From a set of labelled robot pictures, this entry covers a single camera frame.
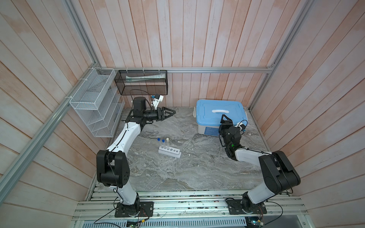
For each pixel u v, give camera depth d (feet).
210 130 3.18
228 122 2.59
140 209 2.37
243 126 2.63
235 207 2.40
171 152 2.99
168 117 2.35
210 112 3.10
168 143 2.82
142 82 3.40
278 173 1.55
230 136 2.26
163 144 2.86
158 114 2.30
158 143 2.82
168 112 2.51
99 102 2.39
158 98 2.44
